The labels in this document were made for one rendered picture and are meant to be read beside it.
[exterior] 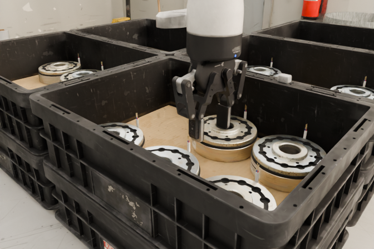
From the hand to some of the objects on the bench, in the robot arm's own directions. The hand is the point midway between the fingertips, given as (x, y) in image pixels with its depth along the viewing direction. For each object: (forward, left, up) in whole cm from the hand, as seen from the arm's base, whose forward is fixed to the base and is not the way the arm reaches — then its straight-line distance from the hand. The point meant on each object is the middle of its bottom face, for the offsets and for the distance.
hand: (210, 124), depth 51 cm
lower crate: (+41, +4, -15) cm, 44 cm away
